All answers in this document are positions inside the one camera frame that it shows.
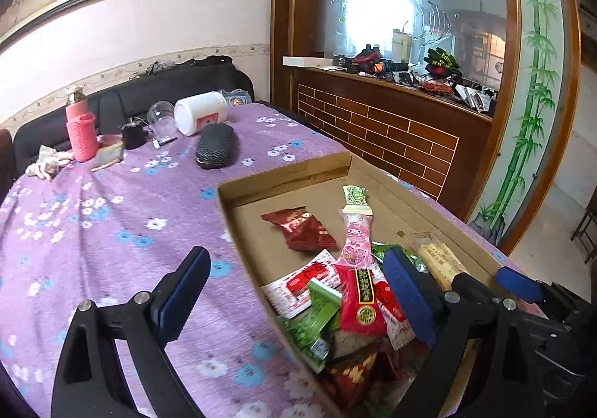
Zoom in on white flat box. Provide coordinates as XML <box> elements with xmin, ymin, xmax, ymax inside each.
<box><xmin>282</xmin><ymin>55</ymin><xmax>334</xmax><ymax>69</ymax></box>

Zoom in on white plastic jar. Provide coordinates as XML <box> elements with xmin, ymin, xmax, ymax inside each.
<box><xmin>174</xmin><ymin>91</ymin><xmax>229</xmax><ymax>136</ymax></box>

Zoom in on light green snack packet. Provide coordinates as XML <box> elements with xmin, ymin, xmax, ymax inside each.
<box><xmin>298</xmin><ymin>278</ymin><xmax>343</xmax><ymax>339</ymax></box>

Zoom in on green black gloves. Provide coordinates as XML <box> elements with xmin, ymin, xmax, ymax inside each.
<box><xmin>422</xmin><ymin>47</ymin><xmax>462</xmax><ymax>78</ymax></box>

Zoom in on pink long snack packet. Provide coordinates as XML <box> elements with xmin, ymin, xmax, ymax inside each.
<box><xmin>338</xmin><ymin>266</ymin><xmax>388</xmax><ymax>337</ymax></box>
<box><xmin>333</xmin><ymin>208</ymin><xmax>381</xmax><ymax>270</ymax></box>

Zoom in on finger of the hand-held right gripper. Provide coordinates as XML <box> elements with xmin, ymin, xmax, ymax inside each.
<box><xmin>495</xmin><ymin>266</ymin><xmax>544</xmax><ymax>303</ymax></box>
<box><xmin>453</xmin><ymin>273</ymin><xmax>502</xmax><ymax>307</ymax></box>

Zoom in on dark sofa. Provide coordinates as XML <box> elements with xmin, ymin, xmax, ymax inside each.
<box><xmin>13</xmin><ymin>57</ymin><xmax>256</xmax><ymax>158</ymax></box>

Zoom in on small black cup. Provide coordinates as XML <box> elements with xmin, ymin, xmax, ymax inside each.
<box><xmin>121</xmin><ymin>117</ymin><xmax>147</xmax><ymax>151</ymax></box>

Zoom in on blue printed packet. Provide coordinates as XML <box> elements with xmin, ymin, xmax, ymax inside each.
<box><xmin>219</xmin><ymin>88</ymin><xmax>253</xmax><ymax>107</ymax></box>

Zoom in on white red snack packet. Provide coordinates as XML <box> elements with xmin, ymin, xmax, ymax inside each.
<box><xmin>373</xmin><ymin>280</ymin><xmax>416</xmax><ymax>351</ymax></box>

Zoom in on wooden chair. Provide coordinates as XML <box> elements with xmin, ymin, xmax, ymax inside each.
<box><xmin>569</xmin><ymin>185</ymin><xmax>597</xmax><ymax>265</ymax></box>

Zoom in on cardboard box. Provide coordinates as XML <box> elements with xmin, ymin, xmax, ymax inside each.
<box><xmin>217</xmin><ymin>152</ymin><xmax>546</xmax><ymax>418</ymax></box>

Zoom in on dark cloth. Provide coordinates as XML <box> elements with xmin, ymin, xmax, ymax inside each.
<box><xmin>147</xmin><ymin>54</ymin><xmax>234</xmax><ymax>74</ymax></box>

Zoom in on black glasses case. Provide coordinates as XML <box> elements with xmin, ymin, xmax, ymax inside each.
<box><xmin>195</xmin><ymin>123</ymin><xmax>236</xmax><ymax>171</ymax></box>

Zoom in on wooden glass partition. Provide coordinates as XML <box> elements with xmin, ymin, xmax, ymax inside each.
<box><xmin>269</xmin><ymin>0</ymin><xmax>584</xmax><ymax>255</ymax></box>

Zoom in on clear glass cup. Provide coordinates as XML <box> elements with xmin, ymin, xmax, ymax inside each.
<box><xmin>147</xmin><ymin>100</ymin><xmax>180</xmax><ymax>139</ymax></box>

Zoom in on purple floral tablecloth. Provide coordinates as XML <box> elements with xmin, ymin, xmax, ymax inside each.
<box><xmin>0</xmin><ymin>101</ymin><xmax>509</xmax><ymax>418</ymax></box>

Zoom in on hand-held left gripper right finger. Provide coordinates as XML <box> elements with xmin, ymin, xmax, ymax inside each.
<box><xmin>382</xmin><ymin>245</ymin><xmax>546</xmax><ymax>418</ymax></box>

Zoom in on dark red snack packet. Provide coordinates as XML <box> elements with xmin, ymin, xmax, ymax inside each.
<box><xmin>261</xmin><ymin>208</ymin><xmax>337</xmax><ymax>252</ymax></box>

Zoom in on small green white packet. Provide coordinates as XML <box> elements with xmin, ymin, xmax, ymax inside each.
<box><xmin>342</xmin><ymin>185</ymin><xmax>374</xmax><ymax>214</ymax></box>

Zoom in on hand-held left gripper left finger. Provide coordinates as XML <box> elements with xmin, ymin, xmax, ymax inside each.
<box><xmin>50</xmin><ymin>246</ymin><xmax>212</xmax><ymax>418</ymax></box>

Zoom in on white cloth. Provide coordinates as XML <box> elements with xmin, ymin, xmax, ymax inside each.
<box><xmin>24</xmin><ymin>144</ymin><xmax>75</xmax><ymax>180</ymax></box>

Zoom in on booklet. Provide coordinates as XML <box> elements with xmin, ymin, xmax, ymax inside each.
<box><xmin>90</xmin><ymin>141</ymin><xmax>126</xmax><ymax>173</ymax></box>

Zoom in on dark green snack packet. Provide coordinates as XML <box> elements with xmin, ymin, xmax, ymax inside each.
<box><xmin>371</xmin><ymin>242</ymin><xmax>427</xmax><ymax>274</ymax></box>

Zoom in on pink bottle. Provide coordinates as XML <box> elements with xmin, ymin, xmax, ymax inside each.
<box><xmin>64</xmin><ymin>85</ymin><xmax>100</xmax><ymax>163</ymax></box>

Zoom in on brown chair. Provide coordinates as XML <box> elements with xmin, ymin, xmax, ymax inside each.
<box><xmin>0</xmin><ymin>128</ymin><xmax>15</xmax><ymax>199</ymax></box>

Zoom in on beige long snack packet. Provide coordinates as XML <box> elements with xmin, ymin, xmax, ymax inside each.
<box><xmin>413</xmin><ymin>236</ymin><xmax>469</xmax><ymax>290</ymax></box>

